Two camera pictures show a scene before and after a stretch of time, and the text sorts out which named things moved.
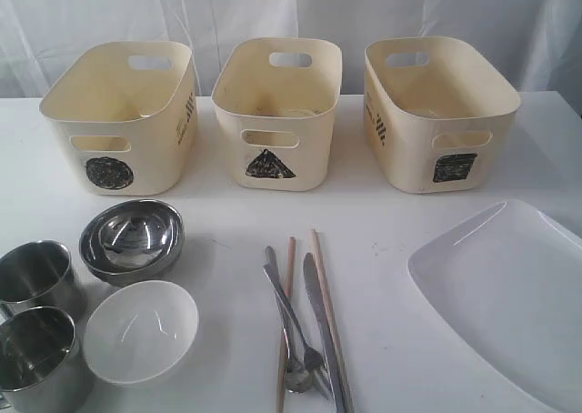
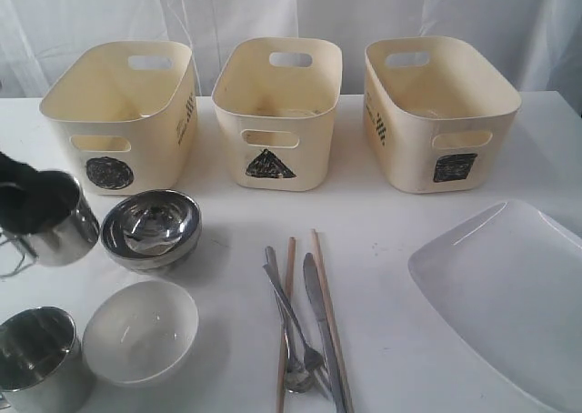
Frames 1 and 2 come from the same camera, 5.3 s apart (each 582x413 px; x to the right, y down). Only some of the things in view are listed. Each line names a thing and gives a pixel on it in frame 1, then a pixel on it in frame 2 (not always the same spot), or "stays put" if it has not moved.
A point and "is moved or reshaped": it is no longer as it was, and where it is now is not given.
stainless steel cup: [39, 274] to [65, 242]
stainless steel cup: [39, 366] stays put
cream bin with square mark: [439, 116] stays put
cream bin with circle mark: [125, 118] stays put
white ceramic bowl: [140, 331] stays put
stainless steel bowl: [130, 241] is moved or reshaped
